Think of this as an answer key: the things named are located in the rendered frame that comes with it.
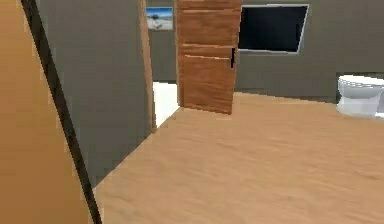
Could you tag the framed blue beach picture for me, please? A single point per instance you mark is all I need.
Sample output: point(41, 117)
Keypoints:
point(160, 18)

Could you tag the brown wooden room door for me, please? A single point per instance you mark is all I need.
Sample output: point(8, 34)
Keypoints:
point(206, 73)

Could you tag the white toilet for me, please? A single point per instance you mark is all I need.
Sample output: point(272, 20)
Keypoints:
point(360, 96)

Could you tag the orange door with black edge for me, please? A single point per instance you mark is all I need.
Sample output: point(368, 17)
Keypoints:
point(30, 133)

